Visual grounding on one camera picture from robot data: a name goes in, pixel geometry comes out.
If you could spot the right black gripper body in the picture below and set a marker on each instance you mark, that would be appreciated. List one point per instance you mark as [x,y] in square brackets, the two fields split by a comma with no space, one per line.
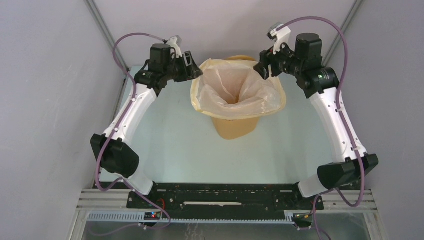
[282,62]

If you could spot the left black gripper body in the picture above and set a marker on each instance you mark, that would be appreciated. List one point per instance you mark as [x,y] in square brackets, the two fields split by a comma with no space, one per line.
[180,72]

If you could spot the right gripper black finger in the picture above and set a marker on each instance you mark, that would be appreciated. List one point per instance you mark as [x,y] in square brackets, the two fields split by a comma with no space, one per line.
[262,70]
[264,58]

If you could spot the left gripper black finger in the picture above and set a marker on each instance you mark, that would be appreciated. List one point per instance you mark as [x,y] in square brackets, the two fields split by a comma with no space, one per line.
[193,72]
[189,63]

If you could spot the translucent white yellow trash bag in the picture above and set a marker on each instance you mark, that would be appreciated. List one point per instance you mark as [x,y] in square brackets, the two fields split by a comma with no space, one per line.
[233,90]

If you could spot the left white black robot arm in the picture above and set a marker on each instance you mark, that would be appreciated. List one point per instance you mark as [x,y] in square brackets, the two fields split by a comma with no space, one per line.
[112,148]

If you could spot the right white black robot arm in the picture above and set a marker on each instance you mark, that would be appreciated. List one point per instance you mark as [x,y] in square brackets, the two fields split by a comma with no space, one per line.
[350,159]

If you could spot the orange plastic trash bin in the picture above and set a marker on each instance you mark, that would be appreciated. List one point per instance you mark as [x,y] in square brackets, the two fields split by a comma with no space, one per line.
[233,129]

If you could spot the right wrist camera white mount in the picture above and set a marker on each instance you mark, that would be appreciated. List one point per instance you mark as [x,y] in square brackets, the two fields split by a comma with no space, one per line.
[279,35]

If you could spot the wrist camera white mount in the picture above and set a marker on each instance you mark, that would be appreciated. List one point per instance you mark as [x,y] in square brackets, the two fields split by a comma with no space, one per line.
[175,43]
[279,35]

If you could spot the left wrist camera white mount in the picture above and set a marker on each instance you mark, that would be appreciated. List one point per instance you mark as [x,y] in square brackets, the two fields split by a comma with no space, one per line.
[175,43]

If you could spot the right aluminium corner post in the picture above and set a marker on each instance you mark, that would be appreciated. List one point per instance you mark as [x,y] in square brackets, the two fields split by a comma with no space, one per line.
[355,8]

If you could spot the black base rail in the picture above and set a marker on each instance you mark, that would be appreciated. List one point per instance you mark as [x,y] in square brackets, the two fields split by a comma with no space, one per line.
[225,201]

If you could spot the white slotted cable duct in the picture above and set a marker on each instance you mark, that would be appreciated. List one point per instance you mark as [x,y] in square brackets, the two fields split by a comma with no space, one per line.
[157,217]

